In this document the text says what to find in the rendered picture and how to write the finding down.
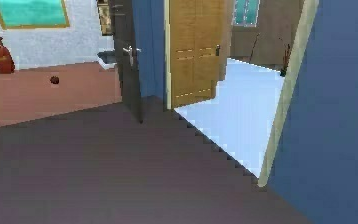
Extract white grey sink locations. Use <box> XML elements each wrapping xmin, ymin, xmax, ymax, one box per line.
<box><xmin>97</xmin><ymin>50</ymin><xmax>118</xmax><ymax>70</ymax></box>

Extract teal paned window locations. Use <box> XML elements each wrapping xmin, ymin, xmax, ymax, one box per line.
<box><xmin>233</xmin><ymin>0</ymin><xmax>261</xmax><ymax>28</ymax></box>

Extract brown framed wall picture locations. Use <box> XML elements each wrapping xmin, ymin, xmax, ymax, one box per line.
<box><xmin>97</xmin><ymin>0</ymin><xmax>114</xmax><ymax>36</ymax></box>

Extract silver door handle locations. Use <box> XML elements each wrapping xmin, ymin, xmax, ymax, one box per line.
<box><xmin>122</xmin><ymin>45</ymin><xmax>142</xmax><ymax>67</ymax></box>

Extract gold framed teal picture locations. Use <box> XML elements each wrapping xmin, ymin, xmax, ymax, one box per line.
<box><xmin>0</xmin><ymin>0</ymin><xmax>71</xmax><ymax>31</ymax></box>

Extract red gas cylinder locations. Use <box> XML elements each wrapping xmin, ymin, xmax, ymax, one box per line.
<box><xmin>0</xmin><ymin>36</ymin><xmax>16</xmax><ymax>75</ymax></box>

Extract light wooden room door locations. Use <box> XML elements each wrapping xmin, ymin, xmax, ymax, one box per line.
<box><xmin>168</xmin><ymin>0</ymin><xmax>227</xmax><ymax>110</ymax></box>

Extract dark grey room door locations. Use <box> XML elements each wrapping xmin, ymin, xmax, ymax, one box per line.
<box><xmin>108</xmin><ymin>0</ymin><xmax>144</xmax><ymax>124</ymax></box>

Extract dark red floor plant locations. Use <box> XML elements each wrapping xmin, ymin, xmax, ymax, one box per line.
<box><xmin>278</xmin><ymin>37</ymin><xmax>292</xmax><ymax>78</ymax></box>

